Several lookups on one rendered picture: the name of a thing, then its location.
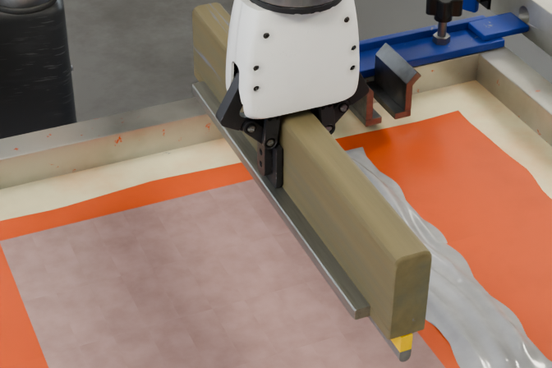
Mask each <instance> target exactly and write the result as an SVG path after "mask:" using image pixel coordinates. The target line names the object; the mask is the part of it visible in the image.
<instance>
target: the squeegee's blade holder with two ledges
mask: <svg viewBox="0 0 552 368"><path fill-rule="evenodd" d="M192 94H193V95H194V96H195V97H196V99H197V100H198V102H199V103H200V105H201V106H202V108H203V109H204V110H205V111H206V113H207V114H208V115H209V117H210V119H211V120H212V121H213V123H214V125H215V126H216V127H217V128H218V130H219V131H220V133H221V134H222V135H223V137H224V139H225V140H226V141H227V142H228V144H229V145H230V146H231V148H232V150H233V151H234V152H235V154H236V155H237V157H238V158H239V159H240V160H241V162H242V163H243V165H244V166H245V168H246V170H247V171H248V172H249V174H250V175H251V176H252V177H253V179H254V180H255V182H256V183H257V185H258V186H259V188H260V189H261V190H262V191H263V193H264V194H265V196H266V197H267V199H268V200H269V202H270V203H271V205H272V206H273V207H274V208H275V210H276V211H277V213H278V214H279V216H280V217H281V219H282V220H283V221H284V222H285V224H286V225H287V227H288V228H289V230H290V231H291V232H292V234H293V236H294V237H295V238H296V239H297V241H298V242H299V243H300V245H301V247H302V248H303V249H304V251H305V252H306V253H307V255H308V256H309V257H310V259H311V261H312V262H313V263H314V265H315V267H316V268H317V269H318V270H319V272H320V273H321V274H322V276H323V277H324V279H325V280H326V282H327V283H328V285H329V286H330V287H331V288H332V290H333V292H334V293H335V294H336V296H337V297H338V299H339V300H340V301H341V302H342V304H343V305H344V307H345V308H346V310H347V311H348V313H349V314H350V316H351V317H352V318H353V319H354V320H359V319H362V318H365V317H367V316H370V304H369V303H368V302H367V300H366V299H365V298H364V297H363V296H362V294H361V293H360V291H359V290H358V288H357V287H356V285H355V284H354V283H353V281H352V280H351V279H350V278H349V277H348V275H347V273H346V272H345V271H344V269H343V268H342V266H341V265H340V264H339V263H338V262H337V260H336V259H335V258H334V256H333V254H332V253H331V252H330V250H329V249H328V247H327V246H326V245H325V244H324V243H323V241H322V240H321V239H320V237H319V235H318V234H317V233H316V231H315V230H314V228H313V227H312V226H311V225H310V224H309V222H308V221H307V220H306V218H305V216H304V215H303V214H302V212H301V211H300V210H299V209H298V208H297V206H296V205H295V203H294V202H293V201H292V199H291V197H290V196H289V195H288V193H287V192H286V191H285V190H284V189H283V187H282V186H281V187H278V188H274V186H273V185H272V184H271V182H270V181H269V179H268V178H267V177H266V176H262V175H261V173H260V171H259V169H258V166H257V152H256V151H255V149H254V148H253V146H252V145H251V143H250V142H249V140H248V139H247V138H246V137H245V136H244V134H243V133H242V131H237V130H233V129H231V128H227V127H224V126H222V125H221V124H220V123H219V121H218V120H217V118H216V117H215V114H216V112H217V111H218V109H219V106H220V104H221V103H220V102H219V100H218V99H217V98H216V96H215V95H214V93H213V92H212V91H211V89H210V88H209V87H208V86H207V84H206V83H205V82H204V81H201V82H196V83H193V84H192Z"/></svg>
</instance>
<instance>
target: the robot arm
mask: <svg viewBox="0 0 552 368"><path fill-rule="evenodd" d="M359 61H360V54H359V35H358V25H357V14H356V8H355V3H354V0H234V3H233V7H232V15H231V20H230V25H229V31H228V47H227V59H226V88H227V93H226V94H225V96H224V98H223V101H222V103H221V104H220V106H219V108H218V111H217V112H216V114H215V117H216V118H217V120H218V121H219V123H220V124H221V125H222V126H223V127H227V128H231V129H233V130H237V131H244V132H245V133H246V134H247V135H249V136H250V137H252V138H253V139H255V140H257V166H258V169H259V171H260V173H261V175H262V176H266V177H267V178H268V179H269V181H270V182H271V184H272V185H273V186H274V188H278V187H281V186H282V185H283V147H282V146H281V145H280V144H279V143H278V130H279V123H280V117H281V115H284V114H289V113H295V112H299V111H303V110H307V109H310V110H311V111H312V112H313V114H314V115H315V116H316V117H317V118H318V120H319V121H320V122H321V123H322V125H323V126H324V127H325V128H326V129H327V131H328V132H329V133H330V134H331V135H332V134H333V133H334V131H335V124H336V122H337V121H338V120H339V119H340V118H341V117H342V116H343V114H344V113H345V112H346V111H347V110H348V109H349V106H350V105H353V104H354V103H356V102H357V101H358V100H360V99H361V98H363V97H364V96H366V95H367V94H368V93H369V90H370V89H369V86H368V85H367V84H366V82H365V80H364V78H363V76H362V75H361V73H360V72H359ZM242 106H243V109H244V112H243V113H241V112H240V111H241V109H242Z"/></svg>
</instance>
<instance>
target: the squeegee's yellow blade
mask: <svg viewBox="0 0 552 368"><path fill-rule="evenodd" d="M412 335H413V334H412V333H410V334H407V335H403V336H401V337H398V338H393V339H390V340H391V341H392V342H393V344H394V345H395V347H396V348H397V349H398V350H399V352H404V351H406V350H409V349H412Z"/></svg>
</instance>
